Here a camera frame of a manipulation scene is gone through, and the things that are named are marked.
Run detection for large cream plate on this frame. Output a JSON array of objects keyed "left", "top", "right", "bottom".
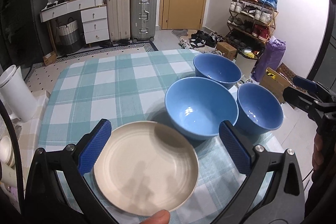
[{"left": 93, "top": 121, "right": 199, "bottom": 216}]

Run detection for stacked cream bowls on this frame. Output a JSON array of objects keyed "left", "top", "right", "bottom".
[{"left": 0, "top": 136, "right": 15, "bottom": 167}]

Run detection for right hand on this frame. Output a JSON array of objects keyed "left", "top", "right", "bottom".
[{"left": 312, "top": 134, "right": 324, "bottom": 172}]

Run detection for left hand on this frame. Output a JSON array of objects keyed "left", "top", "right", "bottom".
[{"left": 139, "top": 210, "right": 170, "bottom": 224}]

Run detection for blue bowl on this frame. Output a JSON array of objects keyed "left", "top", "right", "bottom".
[
  {"left": 235, "top": 83, "right": 284, "bottom": 135},
  {"left": 165, "top": 77, "right": 239, "bottom": 140},
  {"left": 193, "top": 53, "right": 242, "bottom": 89}
]

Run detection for purple bag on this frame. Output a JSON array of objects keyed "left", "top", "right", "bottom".
[{"left": 252, "top": 36, "right": 286, "bottom": 83}]

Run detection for beige checked tablecloth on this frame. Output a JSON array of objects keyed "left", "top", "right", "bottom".
[{"left": 18, "top": 90, "right": 50, "bottom": 184}]

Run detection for cardboard box by shoes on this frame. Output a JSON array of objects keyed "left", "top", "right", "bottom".
[{"left": 216, "top": 42, "right": 237, "bottom": 61}]

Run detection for shoe rack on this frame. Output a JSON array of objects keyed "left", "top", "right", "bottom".
[{"left": 225, "top": 0, "right": 278, "bottom": 57}]

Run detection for teal checked tablecloth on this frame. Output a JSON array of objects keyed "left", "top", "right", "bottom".
[{"left": 37, "top": 48, "right": 279, "bottom": 224}]

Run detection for white electric kettle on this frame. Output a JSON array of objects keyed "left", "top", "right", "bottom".
[{"left": 1, "top": 65, "right": 38, "bottom": 123}]

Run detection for patterned floor rug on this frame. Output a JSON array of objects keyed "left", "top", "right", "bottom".
[{"left": 25, "top": 42, "right": 158, "bottom": 93}]

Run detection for small cardboard box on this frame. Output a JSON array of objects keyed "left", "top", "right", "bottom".
[{"left": 43, "top": 51, "right": 57, "bottom": 67}]

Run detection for woven laundry basket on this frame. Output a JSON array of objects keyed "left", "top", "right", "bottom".
[{"left": 56, "top": 17, "right": 82, "bottom": 55}]

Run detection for white drawer desk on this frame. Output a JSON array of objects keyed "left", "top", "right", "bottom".
[{"left": 40, "top": 0, "right": 109, "bottom": 44}]

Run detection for silver suitcase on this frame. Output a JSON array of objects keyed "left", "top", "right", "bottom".
[{"left": 130, "top": 0, "right": 157, "bottom": 43}]

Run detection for beige suitcase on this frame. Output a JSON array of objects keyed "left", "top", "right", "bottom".
[{"left": 106, "top": 0, "right": 130, "bottom": 42}]

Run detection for black cable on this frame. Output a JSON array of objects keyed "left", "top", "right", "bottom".
[{"left": 0, "top": 100, "right": 27, "bottom": 201}]

